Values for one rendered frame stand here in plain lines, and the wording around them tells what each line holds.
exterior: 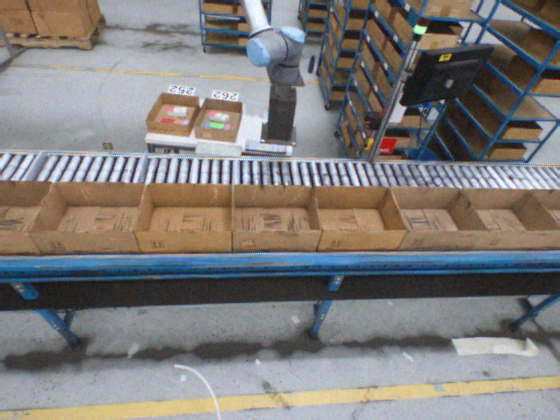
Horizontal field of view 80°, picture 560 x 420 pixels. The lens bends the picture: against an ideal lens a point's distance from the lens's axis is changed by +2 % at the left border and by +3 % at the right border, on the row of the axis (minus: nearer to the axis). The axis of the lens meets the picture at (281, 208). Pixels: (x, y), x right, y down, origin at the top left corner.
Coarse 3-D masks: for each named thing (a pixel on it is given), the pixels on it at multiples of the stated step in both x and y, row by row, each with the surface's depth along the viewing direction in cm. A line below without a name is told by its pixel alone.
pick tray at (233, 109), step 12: (204, 108) 247; (216, 108) 254; (228, 108) 253; (240, 108) 252; (204, 120) 244; (228, 120) 247; (240, 120) 242; (204, 132) 225; (216, 132) 224; (228, 132) 224
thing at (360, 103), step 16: (400, 0) 230; (496, 0) 203; (416, 16) 209; (432, 16) 208; (480, 16) 217; (368, 32) 293; (480, 32) 216; (352, 64) 323; (400, 64) 227; (352, 96) 336; (368, 96) 298; (384, 96) 258; (352, 128) 333; (400, 128) 268; (416, 128) 270; (432, 128) 268; (416, 144) 289; (416, 160) 291
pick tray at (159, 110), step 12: (168, 96) 249; (180, 96) 248; (192, 96) 248; (156, 108) 240; (192, 108) 253; (156, 120) 237; (192, 120) 234; (156, 132) 227; (168, 132) 227; (180, 132) 227
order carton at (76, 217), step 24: (48, 192) 144; (72, 192) 155; (96, 192) 156; (120, 192) 157; (48, 216) 144; (72, 216) 157; (96, 216) 158; (120, 216) 159; (48, 240) 134; (72, 240) 136; (96, 240) 137; (120, 240) 138
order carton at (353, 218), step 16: (320, 192) 168; (336, 192) 169; (352, 192) 170; (368, 192) 171; (384, 192) 172; (320, 208) 177; (336, 208) 178; (352, 208) 179; (368, 208) 181; (384, 208) 173; (336, 224) 170; (352, 224) 172; (368, 224) 172; (384, 224) 173; (400, 224) 157; (320, 240) 151; (336, 240) 151; (352, 240) 152; (368, 240) 153; (384, 240) 154; (400, 240) 155
